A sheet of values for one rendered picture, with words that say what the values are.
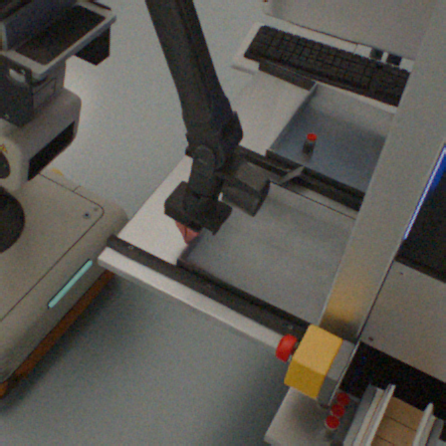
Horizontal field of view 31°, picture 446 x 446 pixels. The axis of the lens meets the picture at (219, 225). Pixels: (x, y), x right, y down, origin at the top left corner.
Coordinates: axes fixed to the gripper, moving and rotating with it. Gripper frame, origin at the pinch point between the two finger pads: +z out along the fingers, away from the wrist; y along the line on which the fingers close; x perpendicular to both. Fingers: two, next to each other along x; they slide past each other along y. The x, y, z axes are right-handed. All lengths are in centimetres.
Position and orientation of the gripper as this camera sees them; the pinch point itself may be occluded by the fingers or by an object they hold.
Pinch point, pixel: (188, 238)
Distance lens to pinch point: 141.5
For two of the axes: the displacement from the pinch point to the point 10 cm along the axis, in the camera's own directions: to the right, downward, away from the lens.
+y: 8.6, 4.8, -1.6
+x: 4.6, -6.1, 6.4
